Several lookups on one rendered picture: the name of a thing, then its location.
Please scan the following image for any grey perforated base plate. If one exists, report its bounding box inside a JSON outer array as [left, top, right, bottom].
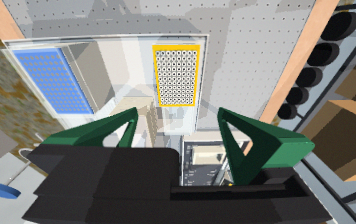
[[1, 0, 317, 131]]

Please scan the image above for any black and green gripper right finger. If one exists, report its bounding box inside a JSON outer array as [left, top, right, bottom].
[[217, 107, 315, 185]]

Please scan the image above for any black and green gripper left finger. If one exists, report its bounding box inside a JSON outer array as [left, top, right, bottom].
[[41, 107, 139, 147]]

